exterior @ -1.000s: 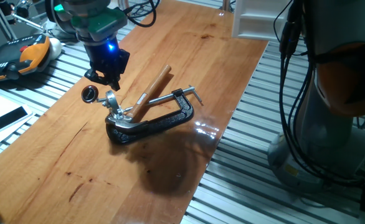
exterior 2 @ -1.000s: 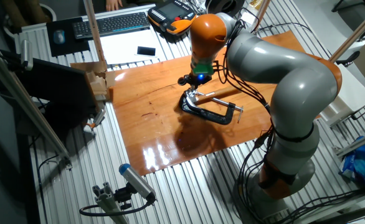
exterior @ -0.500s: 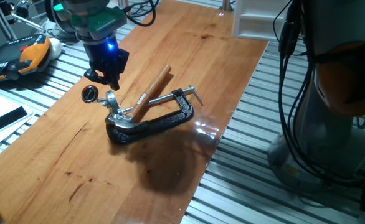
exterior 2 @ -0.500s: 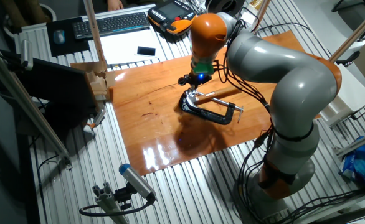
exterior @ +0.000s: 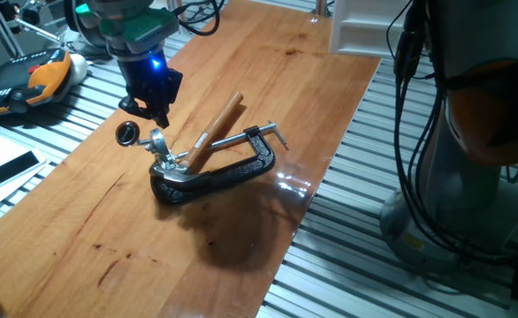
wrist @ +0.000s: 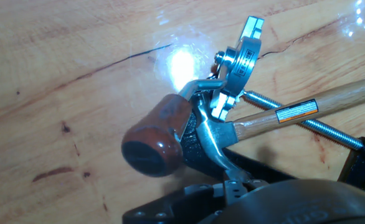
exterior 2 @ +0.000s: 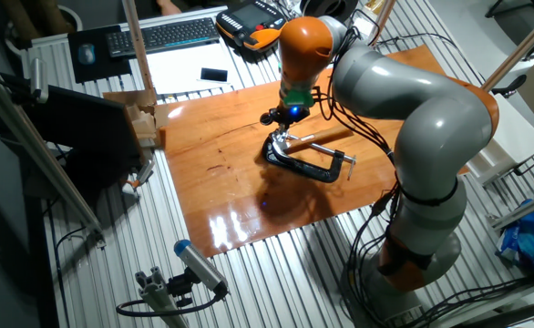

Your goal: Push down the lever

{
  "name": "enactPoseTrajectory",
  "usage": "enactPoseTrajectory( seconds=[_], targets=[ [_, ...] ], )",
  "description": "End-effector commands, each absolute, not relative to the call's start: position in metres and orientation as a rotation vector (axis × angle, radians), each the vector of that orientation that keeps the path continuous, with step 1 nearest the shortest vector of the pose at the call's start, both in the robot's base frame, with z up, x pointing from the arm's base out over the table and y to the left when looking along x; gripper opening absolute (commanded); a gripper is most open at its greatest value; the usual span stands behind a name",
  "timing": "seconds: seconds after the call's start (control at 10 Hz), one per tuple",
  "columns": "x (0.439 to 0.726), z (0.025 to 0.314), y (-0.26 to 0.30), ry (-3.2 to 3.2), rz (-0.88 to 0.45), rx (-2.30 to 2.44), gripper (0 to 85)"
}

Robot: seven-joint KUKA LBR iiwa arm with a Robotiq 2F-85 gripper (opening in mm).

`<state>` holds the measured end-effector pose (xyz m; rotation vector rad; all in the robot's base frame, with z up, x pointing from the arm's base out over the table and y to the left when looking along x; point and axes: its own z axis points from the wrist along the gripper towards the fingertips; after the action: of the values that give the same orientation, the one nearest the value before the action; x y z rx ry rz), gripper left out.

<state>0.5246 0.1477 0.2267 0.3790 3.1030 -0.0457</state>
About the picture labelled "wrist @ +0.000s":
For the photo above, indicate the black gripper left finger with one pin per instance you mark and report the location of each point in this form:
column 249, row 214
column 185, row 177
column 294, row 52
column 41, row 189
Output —
column 182, row 205

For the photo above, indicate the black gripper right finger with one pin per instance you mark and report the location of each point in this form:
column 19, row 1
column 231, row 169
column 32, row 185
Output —
column 253, row 185

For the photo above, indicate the black steel C-clamp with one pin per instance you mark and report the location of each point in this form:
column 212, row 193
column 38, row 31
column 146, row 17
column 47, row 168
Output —
column 363, row 158

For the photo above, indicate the glossy wooden board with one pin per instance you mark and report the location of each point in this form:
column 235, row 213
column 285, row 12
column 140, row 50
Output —
column 61, row 77

